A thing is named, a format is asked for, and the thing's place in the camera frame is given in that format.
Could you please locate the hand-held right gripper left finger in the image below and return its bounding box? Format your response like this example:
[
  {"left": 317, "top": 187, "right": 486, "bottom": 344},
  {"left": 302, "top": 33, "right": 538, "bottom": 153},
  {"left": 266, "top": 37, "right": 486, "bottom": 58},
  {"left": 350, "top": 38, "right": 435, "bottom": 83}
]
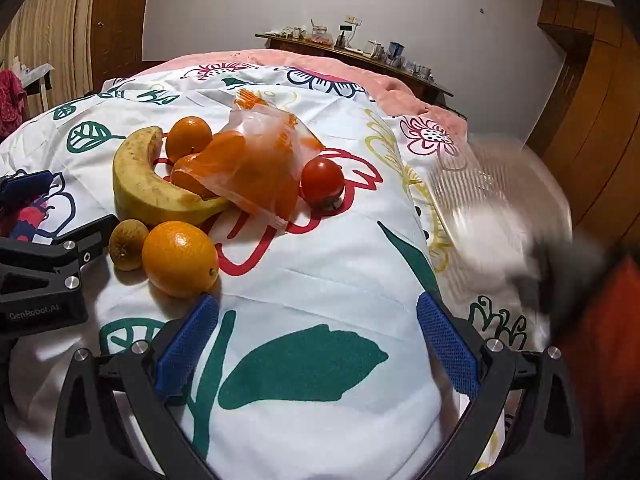
[{"left": 50, "top": 294, "right": 221, "bottom": 480}]

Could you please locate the small white table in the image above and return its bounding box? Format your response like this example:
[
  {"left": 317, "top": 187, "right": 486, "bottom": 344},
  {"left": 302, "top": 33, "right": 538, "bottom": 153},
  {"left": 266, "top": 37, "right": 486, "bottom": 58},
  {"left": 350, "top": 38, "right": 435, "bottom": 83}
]
[{"left": 14, "top": 62, "right": 55, "bottom": 111}]

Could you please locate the wooden headboard shelf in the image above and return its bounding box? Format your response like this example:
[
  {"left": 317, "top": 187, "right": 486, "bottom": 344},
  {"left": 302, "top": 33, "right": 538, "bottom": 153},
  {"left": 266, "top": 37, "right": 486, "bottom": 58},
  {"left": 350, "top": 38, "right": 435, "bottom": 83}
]
[{"left": 255, "top": 34, "right": 453, "bottom": 107}]

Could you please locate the grey cloth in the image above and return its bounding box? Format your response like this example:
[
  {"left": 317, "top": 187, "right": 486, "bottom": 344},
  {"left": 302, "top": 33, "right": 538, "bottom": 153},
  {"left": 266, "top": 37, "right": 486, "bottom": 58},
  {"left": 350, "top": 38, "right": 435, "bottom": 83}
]
[{"left": 515, "top": 232, "right": 626, "bottom": 331}]

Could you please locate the pink quilt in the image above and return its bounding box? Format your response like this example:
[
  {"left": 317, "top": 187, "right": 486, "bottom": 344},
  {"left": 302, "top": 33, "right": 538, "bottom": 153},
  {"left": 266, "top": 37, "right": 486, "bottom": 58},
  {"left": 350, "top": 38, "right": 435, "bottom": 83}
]
[{"left": 132, "top": 49, "right": 468, "bottom": 136}]

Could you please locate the dark red cloth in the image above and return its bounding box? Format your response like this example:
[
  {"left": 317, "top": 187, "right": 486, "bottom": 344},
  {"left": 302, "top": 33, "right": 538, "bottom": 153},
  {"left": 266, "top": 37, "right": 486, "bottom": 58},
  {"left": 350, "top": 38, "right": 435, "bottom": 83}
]
[{"left": 0, "top": 70, "right": 26, "bottom": 137}]

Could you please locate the white perforated plastic basket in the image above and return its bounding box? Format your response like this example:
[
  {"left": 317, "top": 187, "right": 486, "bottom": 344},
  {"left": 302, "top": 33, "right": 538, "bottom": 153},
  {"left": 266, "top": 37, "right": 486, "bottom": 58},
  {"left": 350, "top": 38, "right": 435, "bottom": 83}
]
[{"left": 425, "top": 132, "right": 573, "bottom": 281}]

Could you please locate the small orange tomato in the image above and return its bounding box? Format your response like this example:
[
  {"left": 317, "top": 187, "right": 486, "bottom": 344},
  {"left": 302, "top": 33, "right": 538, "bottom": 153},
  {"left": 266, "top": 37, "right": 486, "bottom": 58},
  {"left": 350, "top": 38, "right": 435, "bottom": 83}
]
[{"left": 171, "top": 152, "right": 221, "bottom": 198}]

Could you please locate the red tomato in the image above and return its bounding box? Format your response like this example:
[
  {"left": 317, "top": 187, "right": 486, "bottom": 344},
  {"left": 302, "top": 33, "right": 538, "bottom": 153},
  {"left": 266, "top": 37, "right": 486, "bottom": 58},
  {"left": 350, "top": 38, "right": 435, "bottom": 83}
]
[{"left": 300, "top": 157, "right": 347, "bottom": 208}]

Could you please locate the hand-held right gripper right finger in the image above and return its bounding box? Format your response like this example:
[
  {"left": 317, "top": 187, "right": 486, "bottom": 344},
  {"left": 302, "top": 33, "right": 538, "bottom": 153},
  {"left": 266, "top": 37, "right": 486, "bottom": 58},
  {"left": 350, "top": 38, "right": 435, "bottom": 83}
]
[{"left": 416, "top": 292, "right": 586, "bottom": 480}]

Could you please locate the orange-red cloth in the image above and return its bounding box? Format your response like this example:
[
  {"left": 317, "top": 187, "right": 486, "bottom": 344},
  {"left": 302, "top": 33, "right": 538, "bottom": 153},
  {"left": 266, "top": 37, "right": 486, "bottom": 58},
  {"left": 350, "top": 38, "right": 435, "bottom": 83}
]
[{"left": 550, "top": 255, "right": 640, "bottom": 461}]

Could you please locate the brown wooden wardrobe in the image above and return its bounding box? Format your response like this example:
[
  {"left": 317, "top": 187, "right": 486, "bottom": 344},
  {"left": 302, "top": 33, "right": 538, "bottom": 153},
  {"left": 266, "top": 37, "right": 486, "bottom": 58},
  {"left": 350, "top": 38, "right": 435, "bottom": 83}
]
[{"left": 525, "top": 0, "right": 640, "bottom": 261}]

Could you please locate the brown wooden door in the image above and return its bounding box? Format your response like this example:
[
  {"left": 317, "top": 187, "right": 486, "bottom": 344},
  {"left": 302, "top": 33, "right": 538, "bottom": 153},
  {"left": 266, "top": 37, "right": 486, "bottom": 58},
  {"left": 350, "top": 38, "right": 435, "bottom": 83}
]
[{"left": 90, "top": 0, "right": 153, "bottom": 96}]

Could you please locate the row of small cups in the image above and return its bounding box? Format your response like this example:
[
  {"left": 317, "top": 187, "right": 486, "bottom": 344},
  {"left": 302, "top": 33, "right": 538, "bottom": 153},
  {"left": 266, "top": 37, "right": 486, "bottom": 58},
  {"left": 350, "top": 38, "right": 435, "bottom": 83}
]
[{"left": 404, "top": 59, "right": 435, "bottom": 80}]

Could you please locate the small brown round fruit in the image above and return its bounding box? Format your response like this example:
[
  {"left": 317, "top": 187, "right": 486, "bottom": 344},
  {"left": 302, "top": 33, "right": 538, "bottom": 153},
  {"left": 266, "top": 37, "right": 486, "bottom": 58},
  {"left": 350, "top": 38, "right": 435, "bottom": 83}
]
[{"left": 108, "top": 219, "right": 151, "bottom": 272}]

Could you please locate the small orange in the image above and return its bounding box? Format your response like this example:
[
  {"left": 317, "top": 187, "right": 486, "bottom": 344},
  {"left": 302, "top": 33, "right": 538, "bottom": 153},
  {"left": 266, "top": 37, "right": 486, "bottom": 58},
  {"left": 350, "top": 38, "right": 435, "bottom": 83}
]
[{"left": 165, "top": 116, "right": 213, "bottom": 163}]

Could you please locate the white floral blanket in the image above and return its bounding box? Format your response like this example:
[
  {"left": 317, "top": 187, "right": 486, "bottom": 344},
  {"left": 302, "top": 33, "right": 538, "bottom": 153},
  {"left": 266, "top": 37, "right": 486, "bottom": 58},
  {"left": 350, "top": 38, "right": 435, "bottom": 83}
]
[{"left": 0, "top": 62, "right": 556, "bottom": 480}]

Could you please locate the yellow banana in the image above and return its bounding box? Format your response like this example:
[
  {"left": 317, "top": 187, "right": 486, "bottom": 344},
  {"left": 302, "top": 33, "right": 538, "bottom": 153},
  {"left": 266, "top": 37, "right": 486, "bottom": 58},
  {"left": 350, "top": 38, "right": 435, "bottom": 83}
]
[{"left": 112, "top": 126, "right": 231, "bottom": 227}]

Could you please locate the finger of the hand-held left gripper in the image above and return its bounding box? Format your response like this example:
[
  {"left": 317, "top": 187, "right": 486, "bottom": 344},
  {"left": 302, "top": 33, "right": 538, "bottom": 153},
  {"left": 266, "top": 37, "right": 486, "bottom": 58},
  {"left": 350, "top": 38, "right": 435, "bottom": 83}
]
[
  {"left": 0, "top": 170, "right": 64, "bottom": 209},
  {"left": 0, "top": 214, "right": 121, "bottom": 305}
]

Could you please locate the large orange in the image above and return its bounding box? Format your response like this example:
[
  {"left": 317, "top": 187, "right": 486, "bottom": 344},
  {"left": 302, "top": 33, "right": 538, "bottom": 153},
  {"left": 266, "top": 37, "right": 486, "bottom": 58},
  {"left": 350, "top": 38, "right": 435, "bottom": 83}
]
[{"left": 141, "top": 220, "right": 221, "bottom": 298}]

